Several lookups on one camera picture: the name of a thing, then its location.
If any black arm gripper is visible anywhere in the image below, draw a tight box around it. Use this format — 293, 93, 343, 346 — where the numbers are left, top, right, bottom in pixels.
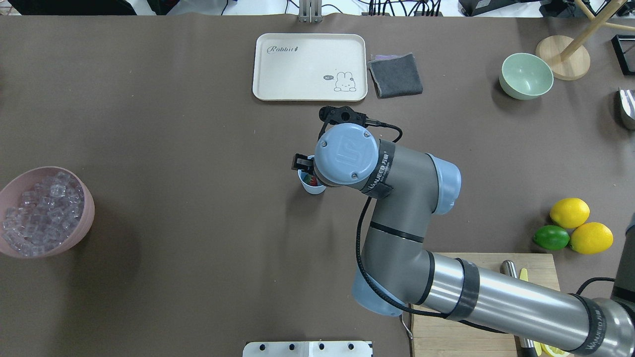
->
292, 106, 368, 172

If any red strawberry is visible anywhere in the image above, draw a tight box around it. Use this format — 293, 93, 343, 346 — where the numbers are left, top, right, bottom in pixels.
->
302, 174, 320, 187

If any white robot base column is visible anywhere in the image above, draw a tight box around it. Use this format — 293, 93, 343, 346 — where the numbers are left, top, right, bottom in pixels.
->
242, 340, 374, 357

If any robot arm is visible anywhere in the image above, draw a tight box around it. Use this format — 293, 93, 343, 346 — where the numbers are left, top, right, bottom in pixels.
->
292, 106, 634, 357

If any light blue cup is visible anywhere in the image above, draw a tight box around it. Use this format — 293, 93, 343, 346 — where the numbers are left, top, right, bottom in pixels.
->
292, 154, 326, 195

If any pile of ice cubes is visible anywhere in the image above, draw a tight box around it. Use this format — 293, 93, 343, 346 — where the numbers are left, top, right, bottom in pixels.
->
2, 172, 85, 256

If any steel ice scoop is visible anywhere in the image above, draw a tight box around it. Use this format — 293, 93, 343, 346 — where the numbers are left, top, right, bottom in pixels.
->
618, 88, 635, 131

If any cream rabbit tray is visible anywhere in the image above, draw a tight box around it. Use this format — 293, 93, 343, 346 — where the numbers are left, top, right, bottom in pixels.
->
252, 33, 368, 102

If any grey folded cloth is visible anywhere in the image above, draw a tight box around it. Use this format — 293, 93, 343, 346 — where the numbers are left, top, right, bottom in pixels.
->
368, 54, 423, 99

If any wooden cutting board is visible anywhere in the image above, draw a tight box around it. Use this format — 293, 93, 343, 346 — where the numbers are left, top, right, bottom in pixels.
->
410, 252, 560, 357

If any steel muddler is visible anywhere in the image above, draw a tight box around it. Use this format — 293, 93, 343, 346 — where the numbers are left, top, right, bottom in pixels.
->
500, 260, 538, 357

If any green bowl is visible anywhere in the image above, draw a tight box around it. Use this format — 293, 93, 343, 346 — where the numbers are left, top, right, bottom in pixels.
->
499, 53, 554, 100

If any yellow plastic knife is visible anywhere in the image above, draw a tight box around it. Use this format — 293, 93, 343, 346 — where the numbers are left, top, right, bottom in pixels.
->
518, 267, 529, 282

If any green lime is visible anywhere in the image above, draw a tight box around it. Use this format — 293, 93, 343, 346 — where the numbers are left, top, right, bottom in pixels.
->
532, 225, 570, 250

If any yellow lemon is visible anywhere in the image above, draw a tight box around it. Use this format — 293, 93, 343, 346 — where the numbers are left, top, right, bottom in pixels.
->
569, 222, 613, 255
549, 197, 590, 229

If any wooden mug tree stand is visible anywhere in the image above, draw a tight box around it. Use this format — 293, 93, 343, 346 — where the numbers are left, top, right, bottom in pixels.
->
535, 0, 635, 81

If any pink bowl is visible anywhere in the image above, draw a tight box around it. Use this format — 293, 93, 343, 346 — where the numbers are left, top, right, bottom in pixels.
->
0, 166, 95, 259

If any black tray far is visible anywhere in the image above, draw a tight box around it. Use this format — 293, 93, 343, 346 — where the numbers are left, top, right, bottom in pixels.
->
611, 35, 635, 75

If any aluminium frame post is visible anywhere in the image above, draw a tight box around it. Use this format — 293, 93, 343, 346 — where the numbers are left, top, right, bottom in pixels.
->
298, 0, 323, 23

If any arm gripper cable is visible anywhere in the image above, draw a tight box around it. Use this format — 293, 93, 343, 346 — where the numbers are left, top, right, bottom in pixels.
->
320, 119, 507, 334

